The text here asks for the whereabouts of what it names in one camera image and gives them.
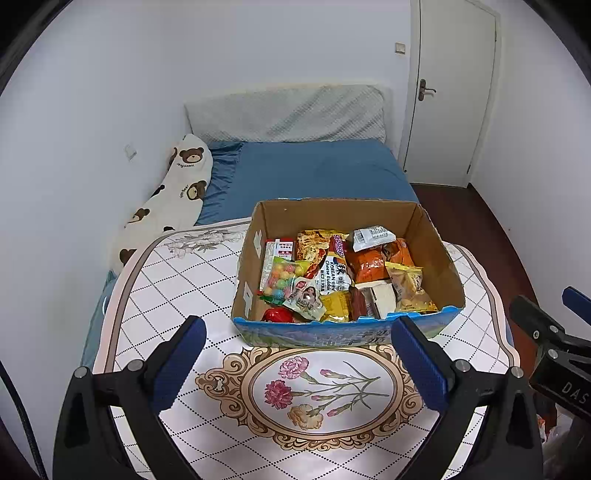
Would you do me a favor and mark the wall light switch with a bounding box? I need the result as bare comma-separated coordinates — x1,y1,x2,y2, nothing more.
394,42,406,54

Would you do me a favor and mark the silver white wafer packet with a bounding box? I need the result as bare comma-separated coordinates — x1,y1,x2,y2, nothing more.
356,280,397,320

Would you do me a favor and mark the orange snack packet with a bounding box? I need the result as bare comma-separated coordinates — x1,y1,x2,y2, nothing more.
382,238,415,267
346,248,389,283

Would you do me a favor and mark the brown snack packet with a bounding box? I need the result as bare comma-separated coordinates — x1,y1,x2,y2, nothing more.
349,286,376,322

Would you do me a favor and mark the red purple chip bag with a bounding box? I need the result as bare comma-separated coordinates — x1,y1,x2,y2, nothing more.
295,229,349,278

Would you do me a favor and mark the blue bed sheet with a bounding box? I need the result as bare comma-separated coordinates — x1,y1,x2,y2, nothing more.
82,140,417,365

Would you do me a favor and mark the door handle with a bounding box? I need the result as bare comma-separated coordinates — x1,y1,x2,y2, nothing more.
418,79,437,101

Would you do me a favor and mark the red white spicy strip packet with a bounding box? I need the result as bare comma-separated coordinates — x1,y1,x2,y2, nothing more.
258,237,297,296

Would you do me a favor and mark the cardboard milk box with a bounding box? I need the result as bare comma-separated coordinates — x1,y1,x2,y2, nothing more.
231,199,466,347

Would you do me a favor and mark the small red snack packet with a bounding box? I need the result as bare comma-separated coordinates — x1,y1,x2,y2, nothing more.
262,306,294,324

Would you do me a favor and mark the green pickled snack packet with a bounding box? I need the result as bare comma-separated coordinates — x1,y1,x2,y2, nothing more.
283,277,325,321

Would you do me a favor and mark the bear print long pillow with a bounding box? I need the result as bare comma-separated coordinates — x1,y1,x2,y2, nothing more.
110,134,213,275

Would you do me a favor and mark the colourful candy bag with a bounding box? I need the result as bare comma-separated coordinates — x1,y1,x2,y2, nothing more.
259,256,308,304

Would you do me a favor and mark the yellow snack bag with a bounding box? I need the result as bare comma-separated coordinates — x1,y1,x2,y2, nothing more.
321,291,351,323

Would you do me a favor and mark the white door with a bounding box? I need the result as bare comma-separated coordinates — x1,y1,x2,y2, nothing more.
404,1,497,186

